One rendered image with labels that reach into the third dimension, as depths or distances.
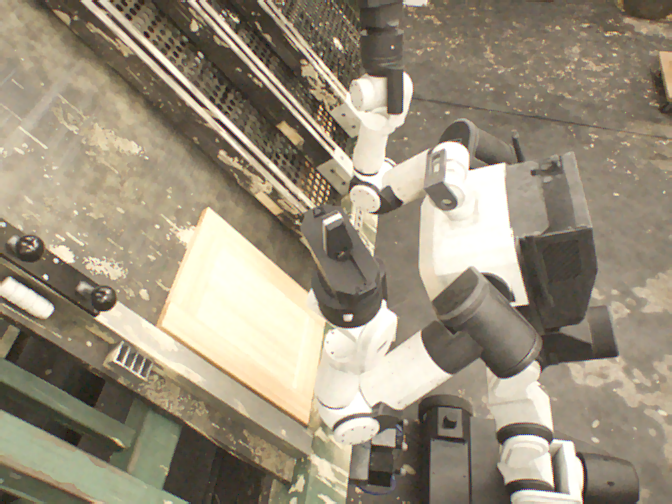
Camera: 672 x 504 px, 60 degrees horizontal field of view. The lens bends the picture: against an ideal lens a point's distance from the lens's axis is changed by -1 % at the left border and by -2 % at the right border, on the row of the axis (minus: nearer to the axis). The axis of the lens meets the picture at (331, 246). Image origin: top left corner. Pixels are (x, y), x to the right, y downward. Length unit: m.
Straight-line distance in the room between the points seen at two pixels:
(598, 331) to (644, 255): 1.86
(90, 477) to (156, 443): 0.20
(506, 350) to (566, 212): 0.26
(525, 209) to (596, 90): 3.27
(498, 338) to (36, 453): 0.67
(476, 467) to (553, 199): 1.24
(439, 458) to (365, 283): 1.47
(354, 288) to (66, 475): 0.49
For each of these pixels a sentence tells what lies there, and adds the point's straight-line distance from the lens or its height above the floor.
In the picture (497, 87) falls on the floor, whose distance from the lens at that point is 4.09.
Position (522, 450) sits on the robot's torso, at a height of 0.63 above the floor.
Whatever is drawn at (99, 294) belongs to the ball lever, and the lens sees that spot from 0.88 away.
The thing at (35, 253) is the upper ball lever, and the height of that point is 1.51.
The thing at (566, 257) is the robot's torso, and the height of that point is 1.35.
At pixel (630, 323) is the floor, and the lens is 2.86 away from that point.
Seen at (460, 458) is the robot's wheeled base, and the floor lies 0.19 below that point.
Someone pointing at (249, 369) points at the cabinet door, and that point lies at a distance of 1.21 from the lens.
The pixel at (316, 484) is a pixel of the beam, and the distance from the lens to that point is 1.26.
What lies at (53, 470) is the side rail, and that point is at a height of 1.30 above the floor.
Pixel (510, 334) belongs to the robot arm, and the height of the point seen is 1.33.
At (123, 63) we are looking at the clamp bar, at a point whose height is 1.46.
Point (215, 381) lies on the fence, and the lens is 1.12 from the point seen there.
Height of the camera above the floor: 2.07
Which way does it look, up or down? 47 degrees down
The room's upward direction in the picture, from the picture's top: straight up
